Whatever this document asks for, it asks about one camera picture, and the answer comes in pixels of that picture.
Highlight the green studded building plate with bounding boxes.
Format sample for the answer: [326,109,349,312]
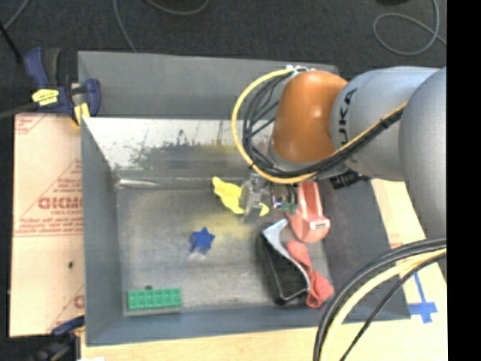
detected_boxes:
[125,287,184,314]

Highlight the pink plastic spray bottle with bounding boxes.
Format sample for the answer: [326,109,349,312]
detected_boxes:
[286,180,332,244]

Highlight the grey metal bin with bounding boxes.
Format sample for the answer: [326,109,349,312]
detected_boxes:
[77,50,411,346]

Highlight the red balloon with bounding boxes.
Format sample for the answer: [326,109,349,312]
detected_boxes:
[286,239,336,309]

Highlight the blue star block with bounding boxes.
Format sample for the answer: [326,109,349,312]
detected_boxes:
[188,226,216,258]

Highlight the brown cardboard board, red print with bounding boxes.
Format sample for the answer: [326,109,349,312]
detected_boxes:
[8,112,86,338]

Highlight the black cylinder on white bracket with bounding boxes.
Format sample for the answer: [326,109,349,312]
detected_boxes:
[329,171,372,191]

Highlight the yellow soft toy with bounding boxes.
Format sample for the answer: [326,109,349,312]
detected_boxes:
[211,176,271,217]

